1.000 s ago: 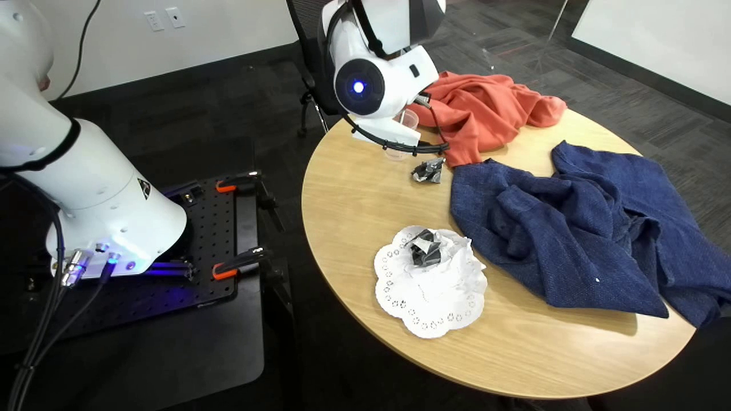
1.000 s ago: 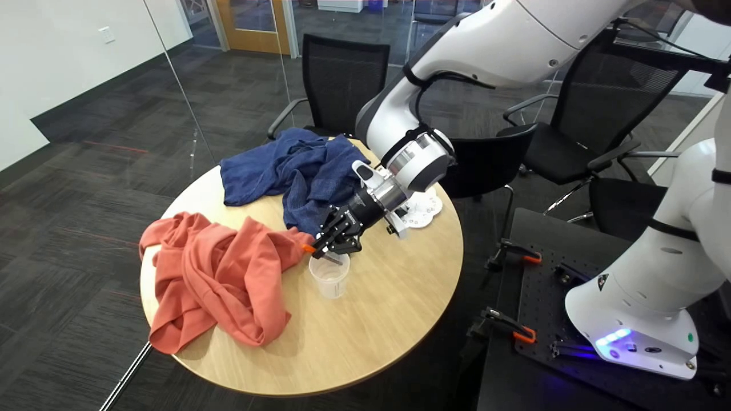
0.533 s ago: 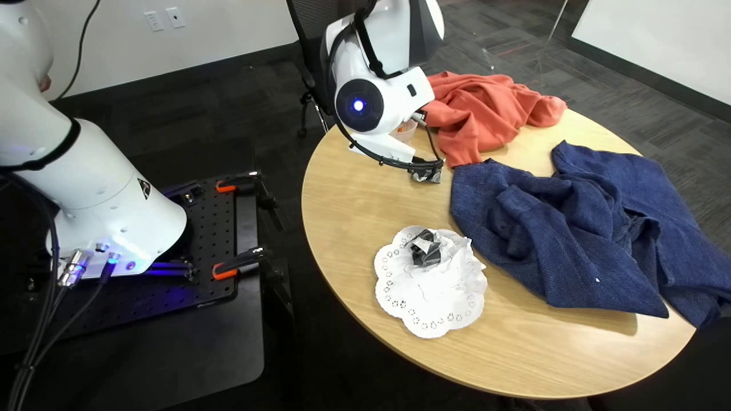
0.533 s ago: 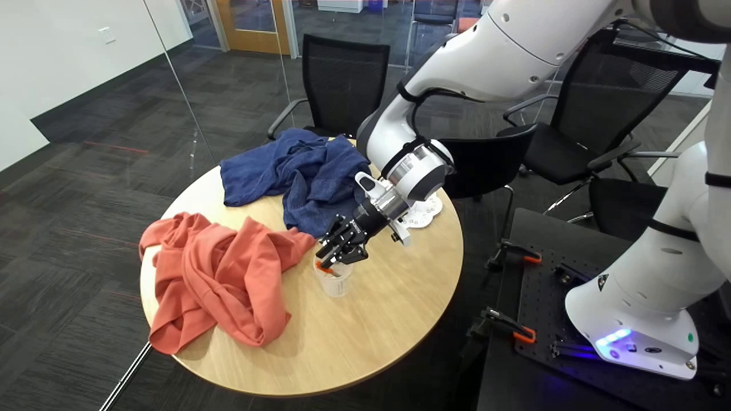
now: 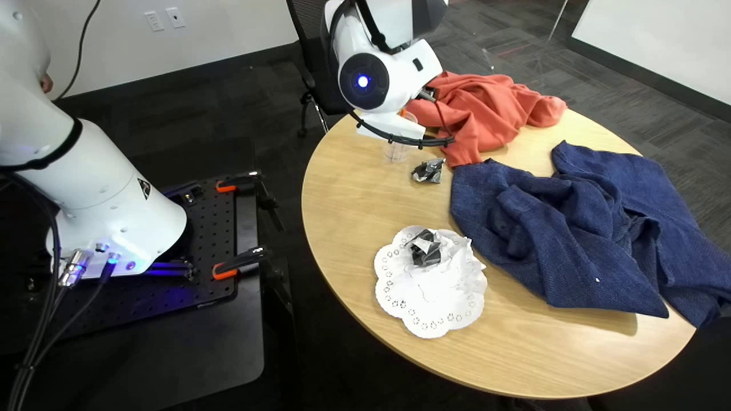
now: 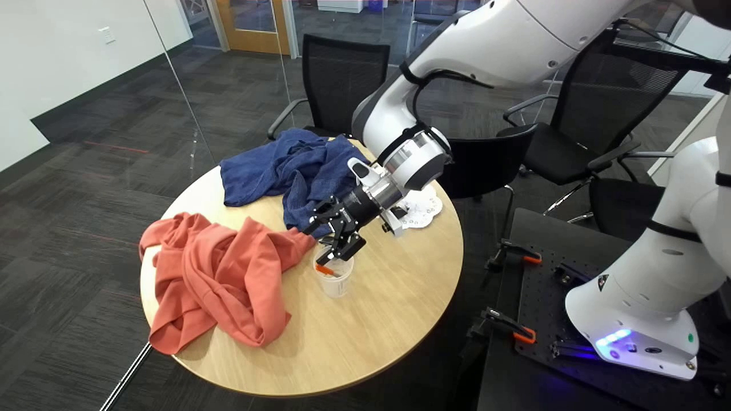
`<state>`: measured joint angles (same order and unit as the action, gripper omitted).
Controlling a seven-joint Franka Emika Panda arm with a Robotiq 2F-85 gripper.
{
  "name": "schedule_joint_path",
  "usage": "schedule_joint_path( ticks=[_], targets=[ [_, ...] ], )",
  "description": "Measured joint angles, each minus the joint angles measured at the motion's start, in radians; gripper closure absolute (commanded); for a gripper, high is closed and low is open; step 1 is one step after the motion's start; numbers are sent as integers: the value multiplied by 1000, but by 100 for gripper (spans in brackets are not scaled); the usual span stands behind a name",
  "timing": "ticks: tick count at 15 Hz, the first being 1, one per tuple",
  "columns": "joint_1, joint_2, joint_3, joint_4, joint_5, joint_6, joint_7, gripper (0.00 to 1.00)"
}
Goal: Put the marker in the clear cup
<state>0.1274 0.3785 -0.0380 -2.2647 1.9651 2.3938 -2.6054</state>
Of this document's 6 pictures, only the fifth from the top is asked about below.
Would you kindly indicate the black chair with metal legs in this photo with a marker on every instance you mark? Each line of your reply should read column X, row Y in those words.
column 310, row 37

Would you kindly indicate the blue cloth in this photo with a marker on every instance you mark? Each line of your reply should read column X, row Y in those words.
column 578, row 228

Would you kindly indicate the orange black clamp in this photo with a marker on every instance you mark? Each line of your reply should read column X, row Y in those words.
column 228, row 185
column 228, row 271

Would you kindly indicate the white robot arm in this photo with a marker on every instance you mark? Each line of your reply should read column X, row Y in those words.
column 91, row 174

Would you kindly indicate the white paper doily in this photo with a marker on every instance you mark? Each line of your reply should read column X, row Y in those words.
column 435, row 300

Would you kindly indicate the clear plastic cup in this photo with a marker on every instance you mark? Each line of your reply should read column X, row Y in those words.
column 397, row 153

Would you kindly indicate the black robot stand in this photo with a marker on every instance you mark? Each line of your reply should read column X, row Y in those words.
column 191, row 344

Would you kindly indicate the small black binder clip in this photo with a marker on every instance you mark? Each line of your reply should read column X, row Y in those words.
column 428, row 173

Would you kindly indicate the large black binder clip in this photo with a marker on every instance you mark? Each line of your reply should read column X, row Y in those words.
column 425, row 249

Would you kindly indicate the orange cloth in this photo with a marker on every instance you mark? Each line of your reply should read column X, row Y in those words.
column 488, row 111

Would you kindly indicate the white wall outlet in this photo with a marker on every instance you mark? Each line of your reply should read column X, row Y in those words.
column 153, row 20
column 175, row 17

